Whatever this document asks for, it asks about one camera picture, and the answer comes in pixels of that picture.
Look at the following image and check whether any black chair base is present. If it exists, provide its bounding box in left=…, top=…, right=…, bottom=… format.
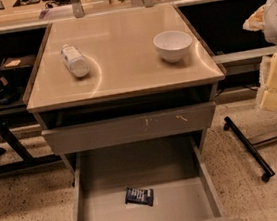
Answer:
left=0, top=94, right=64, bottom=178

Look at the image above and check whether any white plastic bottle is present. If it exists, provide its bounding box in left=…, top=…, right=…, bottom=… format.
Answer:
left=61, top=45, right=90, bottom=78

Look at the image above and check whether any open grey middle drawer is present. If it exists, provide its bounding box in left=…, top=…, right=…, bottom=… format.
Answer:
left=73, top=135, right=241, bottom=221

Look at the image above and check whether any grey top drawer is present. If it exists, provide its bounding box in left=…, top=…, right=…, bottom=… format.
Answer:
left=42, top=101, right=216, bottom=155

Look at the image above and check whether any blue rxbar blueberry bar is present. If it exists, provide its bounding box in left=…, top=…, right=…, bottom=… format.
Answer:
left=125, top=187, right=154, bottom=207

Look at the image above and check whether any white ceramic bowl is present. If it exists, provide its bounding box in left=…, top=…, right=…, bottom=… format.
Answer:
left=153, top=30, right=193, bottom=63

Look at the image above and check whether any grey drawer cabinet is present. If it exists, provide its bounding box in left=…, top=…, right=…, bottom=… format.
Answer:
left=13, top=0, right=246, bottom=221

